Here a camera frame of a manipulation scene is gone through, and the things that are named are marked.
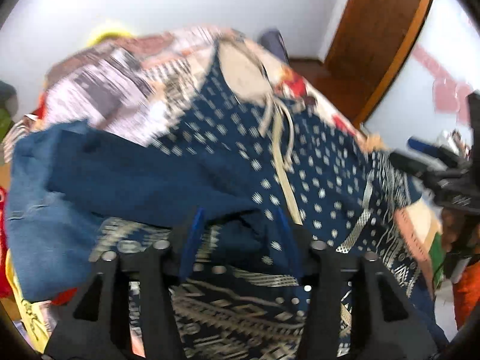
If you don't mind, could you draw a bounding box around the orange sleeve forearm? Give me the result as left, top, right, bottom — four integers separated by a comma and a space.
453, 262, 480, 330

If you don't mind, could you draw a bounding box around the navy patterned hooded garment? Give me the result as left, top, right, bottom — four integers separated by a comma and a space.
5, 38, 448, 359

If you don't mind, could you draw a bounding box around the yellow cloth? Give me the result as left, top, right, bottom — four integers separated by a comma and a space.
5, 250, 52, 353

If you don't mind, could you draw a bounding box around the white sliding wardrobe door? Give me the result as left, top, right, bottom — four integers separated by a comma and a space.
365, 0, 479, 150

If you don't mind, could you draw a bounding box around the brown wooden door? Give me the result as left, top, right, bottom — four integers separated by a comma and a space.
288, 0, 440, 129

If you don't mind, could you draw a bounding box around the grey blue bag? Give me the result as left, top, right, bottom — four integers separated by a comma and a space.
258, 28, 290, 65

